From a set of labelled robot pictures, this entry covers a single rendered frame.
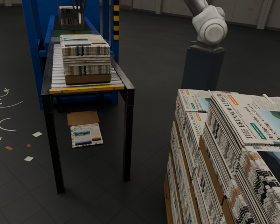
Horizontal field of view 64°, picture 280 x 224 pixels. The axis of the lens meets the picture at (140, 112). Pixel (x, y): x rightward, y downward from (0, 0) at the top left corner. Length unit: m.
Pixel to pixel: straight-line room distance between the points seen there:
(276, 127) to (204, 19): 0.89
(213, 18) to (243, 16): 11.42
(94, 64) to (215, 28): 0.73
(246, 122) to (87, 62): 1.03
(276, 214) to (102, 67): 1.22
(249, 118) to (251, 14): 12.10
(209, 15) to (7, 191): 1.80
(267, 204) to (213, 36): 1.05
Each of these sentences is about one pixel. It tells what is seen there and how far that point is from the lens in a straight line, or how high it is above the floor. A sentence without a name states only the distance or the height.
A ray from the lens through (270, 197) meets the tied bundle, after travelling 0.49.
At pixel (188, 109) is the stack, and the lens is 1.19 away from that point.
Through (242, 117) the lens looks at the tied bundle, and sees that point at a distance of 0.69.
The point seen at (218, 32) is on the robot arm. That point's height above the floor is 1.17.
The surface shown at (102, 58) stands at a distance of 1.45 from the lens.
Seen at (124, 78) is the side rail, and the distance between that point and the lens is 1.59.
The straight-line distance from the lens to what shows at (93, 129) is 2.45.
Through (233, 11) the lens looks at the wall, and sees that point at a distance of 13.00.
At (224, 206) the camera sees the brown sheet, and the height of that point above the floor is 0.86.
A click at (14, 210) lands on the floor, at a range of 1.86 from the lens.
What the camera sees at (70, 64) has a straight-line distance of 1.44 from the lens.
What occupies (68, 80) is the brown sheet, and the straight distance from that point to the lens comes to 1.48.
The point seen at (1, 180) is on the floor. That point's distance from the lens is 2.10.
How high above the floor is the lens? 1.36
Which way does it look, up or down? 29 degrees down
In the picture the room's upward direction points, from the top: 4 degrees clockwise
